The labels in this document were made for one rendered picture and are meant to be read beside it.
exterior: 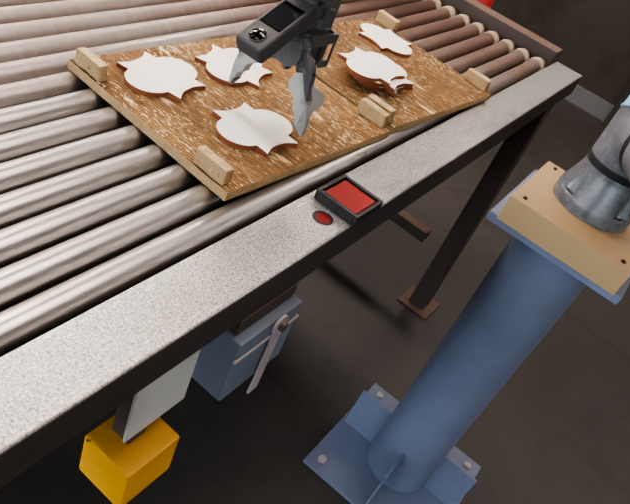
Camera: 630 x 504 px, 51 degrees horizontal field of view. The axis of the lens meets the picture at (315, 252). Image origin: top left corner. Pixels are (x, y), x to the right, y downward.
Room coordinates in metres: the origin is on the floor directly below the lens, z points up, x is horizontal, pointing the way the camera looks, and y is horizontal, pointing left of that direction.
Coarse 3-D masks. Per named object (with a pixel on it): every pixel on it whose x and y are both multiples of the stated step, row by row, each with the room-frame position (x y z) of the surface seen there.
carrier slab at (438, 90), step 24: (336, 24) 1.46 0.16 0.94; (360, 24) 1.52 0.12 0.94; (336, 48) 1.33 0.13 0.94; (360, 48) 1.38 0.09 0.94; (336, 72) 1.21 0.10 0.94; (408, 72) 1.37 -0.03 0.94; (432, 72) 1.43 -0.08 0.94; (456, 72) 1.49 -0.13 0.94; (360, 96) 1.16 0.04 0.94; (384, 96) 1.20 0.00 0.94; (408, 96) 1.25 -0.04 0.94; (432, 96) 1.30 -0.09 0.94; (456, 96) 1.35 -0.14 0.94; (480, 96) 1.41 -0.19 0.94; (408, 120) 1.15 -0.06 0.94
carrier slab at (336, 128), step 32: (192, 64) 1.00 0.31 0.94; (128, 96) 0.83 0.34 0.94; (192, 96) 0.90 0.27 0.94; (224, 96) 0.94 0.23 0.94; (256, 96) 0.99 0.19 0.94; (288, 96) 1.04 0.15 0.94; (160, 128) 0.78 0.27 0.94; (192, 128) 0.82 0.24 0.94; (320, 128) 0.98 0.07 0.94; (352, 128) 1.02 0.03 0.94; (384, 128) 1.07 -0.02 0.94; (192, 160) 0.74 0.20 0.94; (224, 160) 0.77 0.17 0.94; (256, 160) 0.81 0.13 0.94; (288, 160) 0.84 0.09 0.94; (320, 160) 0.89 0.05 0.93; (224, 192) 0.71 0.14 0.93
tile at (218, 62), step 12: (216, 48) 1.08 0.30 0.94; (228, 48) 1.10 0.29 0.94; (204, 60) 1.02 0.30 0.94; (216, 60) 1.03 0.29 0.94; (228, 60) 1.05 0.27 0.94; (216, 72) 0.99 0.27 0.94; (228, 72) 1.01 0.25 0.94; (252, 72) 1.05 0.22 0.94; (264, 72) 1.07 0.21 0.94; (228, 84) 0.98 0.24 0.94; (240, 84) 1.00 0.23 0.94; (252, 84) 1.01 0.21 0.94
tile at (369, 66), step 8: (344, 56) 1.22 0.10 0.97; (352, 56) 1.23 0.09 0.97; (360, 56) 1.25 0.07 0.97; (368, 56) 1.27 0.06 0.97; (376, 56) 1.29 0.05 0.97; (384, 56) 1.30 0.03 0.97; (352, 64) 1.20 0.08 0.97; (360, 64) 1.21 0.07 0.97; (368, 64) 1.23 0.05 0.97; (376, 64) 1.25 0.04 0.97; (384, 64) 1.26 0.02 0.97; (392, 64) 1.28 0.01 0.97; (352, 72) 1.18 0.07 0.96; (360, 72) 1.18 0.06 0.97; (368, 72) 1.19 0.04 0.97; (376, 72) 1.21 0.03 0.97; (384, 72) 1.23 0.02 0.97; (392, 72) 1.24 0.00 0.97; (368, 80) 1.18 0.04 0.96; (376, 80) 1.19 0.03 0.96; (384, 80) 1.19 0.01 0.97; (392, 80) 1.23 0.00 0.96
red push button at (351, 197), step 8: (344, 184) 0.86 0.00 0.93; (328, 192) 0.82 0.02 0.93; (336, 192) 0.83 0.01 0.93; (344, 192) 0.84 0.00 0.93; (352, 192) 0.85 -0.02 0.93; (360, 192) 0.86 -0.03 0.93; (344, 200) 0.82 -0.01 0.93; (352, 200) 0.83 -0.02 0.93; (360, 200) 0.83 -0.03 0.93; (368, 200) 0.84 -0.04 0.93; (352, 208) 0.81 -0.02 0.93; (360, 208) 0.81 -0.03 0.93
